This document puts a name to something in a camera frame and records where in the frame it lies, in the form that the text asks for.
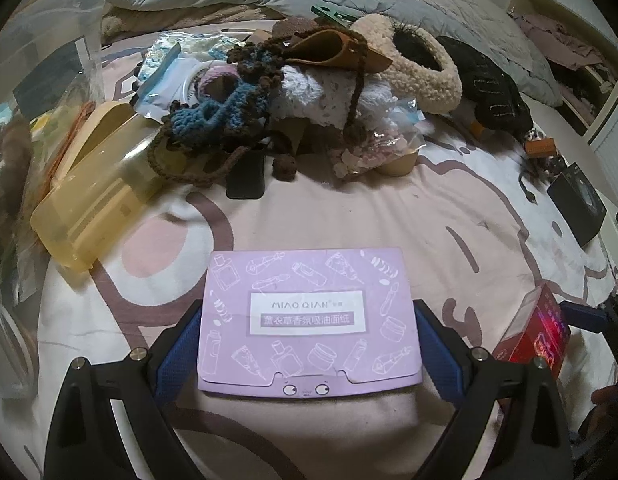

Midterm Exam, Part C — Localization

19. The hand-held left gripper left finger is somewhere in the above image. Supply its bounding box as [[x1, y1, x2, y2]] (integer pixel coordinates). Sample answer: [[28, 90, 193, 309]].
[[44, 301, 210, 480]]

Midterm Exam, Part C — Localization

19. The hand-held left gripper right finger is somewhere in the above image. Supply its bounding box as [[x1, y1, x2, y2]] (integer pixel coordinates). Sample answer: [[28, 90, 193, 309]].
[[413, 299, 574, 480]]

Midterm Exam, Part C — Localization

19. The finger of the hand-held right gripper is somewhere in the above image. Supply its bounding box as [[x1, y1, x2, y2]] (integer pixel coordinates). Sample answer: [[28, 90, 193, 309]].
[[559, 300, 610, 333]]

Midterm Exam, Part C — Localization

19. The red box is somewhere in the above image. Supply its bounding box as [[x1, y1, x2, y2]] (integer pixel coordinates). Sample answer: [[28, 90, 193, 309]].
[[491, 282, 572, 378]]

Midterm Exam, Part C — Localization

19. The purple paper packet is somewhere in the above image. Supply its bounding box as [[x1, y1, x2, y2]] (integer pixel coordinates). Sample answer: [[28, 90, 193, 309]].
[[196, 246, 424, 401]]

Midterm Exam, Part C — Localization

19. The person's right hand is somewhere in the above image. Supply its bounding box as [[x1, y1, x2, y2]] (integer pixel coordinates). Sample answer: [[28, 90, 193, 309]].
[[591, 385, 618, 408]]

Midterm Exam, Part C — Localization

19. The black product box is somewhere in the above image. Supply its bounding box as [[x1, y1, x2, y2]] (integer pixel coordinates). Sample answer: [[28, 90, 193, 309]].
[[547, 161, 608, 248]]

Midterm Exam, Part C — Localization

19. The orange-brown block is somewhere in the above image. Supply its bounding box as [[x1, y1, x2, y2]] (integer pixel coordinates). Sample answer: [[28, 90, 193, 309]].
[[525, 137, 557, 157]]

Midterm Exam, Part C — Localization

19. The black phone case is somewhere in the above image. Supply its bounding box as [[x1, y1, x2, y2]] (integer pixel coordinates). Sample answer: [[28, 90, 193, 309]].
[[226, 152, 267, 200]]

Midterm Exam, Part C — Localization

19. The yellow plastic case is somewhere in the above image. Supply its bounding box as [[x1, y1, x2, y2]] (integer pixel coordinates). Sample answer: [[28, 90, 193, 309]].
[[30, 100, 157, 273]]

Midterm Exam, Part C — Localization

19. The white cabinet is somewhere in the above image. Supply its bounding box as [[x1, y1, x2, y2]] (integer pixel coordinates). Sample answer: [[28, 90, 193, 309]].
[[586, 55, 618, 171]]

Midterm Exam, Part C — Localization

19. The small tan container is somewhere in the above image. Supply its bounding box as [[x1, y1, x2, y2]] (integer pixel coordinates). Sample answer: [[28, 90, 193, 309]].
[[384, 150, 418, 176]]

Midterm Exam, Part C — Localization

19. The bag of pink flakes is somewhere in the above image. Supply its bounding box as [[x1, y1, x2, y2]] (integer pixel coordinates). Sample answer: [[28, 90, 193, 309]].
[[334, 125, 424, 178]]

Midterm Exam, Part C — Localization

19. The black knitted garment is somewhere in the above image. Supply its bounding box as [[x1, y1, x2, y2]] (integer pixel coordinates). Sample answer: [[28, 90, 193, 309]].
[[436, 36, 534, 136]]

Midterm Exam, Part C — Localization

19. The beige fleece hat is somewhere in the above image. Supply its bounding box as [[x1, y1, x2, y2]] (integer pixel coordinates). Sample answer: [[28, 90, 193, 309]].
[[351, 14, 464, 113]]

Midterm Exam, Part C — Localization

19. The shelf with clothes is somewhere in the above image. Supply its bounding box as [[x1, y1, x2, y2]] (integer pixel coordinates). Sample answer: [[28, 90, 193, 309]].
[[506, 0, 618, 126]]

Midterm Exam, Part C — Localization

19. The clear packet with blue edge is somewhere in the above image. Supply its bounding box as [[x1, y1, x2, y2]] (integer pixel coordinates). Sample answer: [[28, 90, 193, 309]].
[[134, 42, 210, 123]]

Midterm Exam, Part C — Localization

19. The pink knitted item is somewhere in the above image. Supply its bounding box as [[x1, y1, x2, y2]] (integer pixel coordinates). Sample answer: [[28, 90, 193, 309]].
[[196, 62, 240, 101]]

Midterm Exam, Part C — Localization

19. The white knitted cloth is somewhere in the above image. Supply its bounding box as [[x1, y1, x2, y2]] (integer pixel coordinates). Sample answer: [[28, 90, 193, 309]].
[[269, 62, 414, 133]]

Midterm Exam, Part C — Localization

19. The dark grey box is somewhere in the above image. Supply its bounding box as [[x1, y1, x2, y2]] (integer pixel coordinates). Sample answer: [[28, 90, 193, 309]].
[[11, 42, 84, 111]]

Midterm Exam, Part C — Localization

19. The brown leather pouch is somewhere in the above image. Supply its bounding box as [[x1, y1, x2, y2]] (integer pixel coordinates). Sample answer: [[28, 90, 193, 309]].
[[286, 27, 394, 75]]

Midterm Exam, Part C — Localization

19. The clear plastic storage bin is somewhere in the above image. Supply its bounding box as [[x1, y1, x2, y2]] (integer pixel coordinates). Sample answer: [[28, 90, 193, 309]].
[[0, 0, 107, 401]]

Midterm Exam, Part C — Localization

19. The green clip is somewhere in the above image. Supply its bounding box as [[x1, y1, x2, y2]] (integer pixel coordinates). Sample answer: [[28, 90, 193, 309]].
[[311, 5, 362, 23]]

